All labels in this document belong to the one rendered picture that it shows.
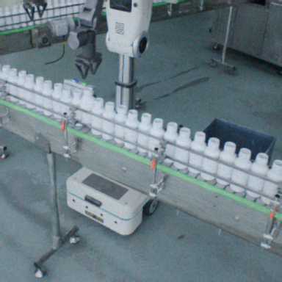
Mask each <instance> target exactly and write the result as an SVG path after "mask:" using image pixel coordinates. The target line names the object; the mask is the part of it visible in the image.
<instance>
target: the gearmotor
mask: <svg viewBox="0 0 282 282"><path fill-rule="evenodd" d="M75 28H76V25H75V23H74V21H73V19H72V18H61V19H55V20H52V21H46V22H45V25H44V26H39V27H34V28H33V29H31V30H32V45H33V48H37V47H38V48H44V47H48V46H51V37H54V36H60V35H62V37H63V44H64V52H63V55H64V53H65V35H66V34H69V33H70V32H71V31H72V30H74V29H75ZM63 55H62V56H61V57H60V58H59V59H58V60H60V59H61V58H62V57H63ZM58 60H55V61H53V62H56V61H58ZM53 62H48V63H45V64H49V63H53Z"/></svg>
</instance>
